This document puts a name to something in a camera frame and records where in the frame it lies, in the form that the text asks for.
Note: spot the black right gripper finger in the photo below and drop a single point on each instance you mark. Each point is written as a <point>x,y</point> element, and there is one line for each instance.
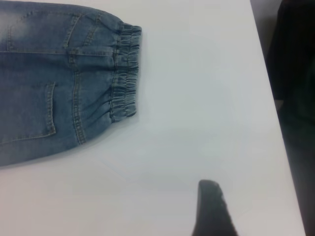
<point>212,214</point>

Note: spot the blue denim shorts with print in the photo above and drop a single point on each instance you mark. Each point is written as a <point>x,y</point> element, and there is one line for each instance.
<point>49,73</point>

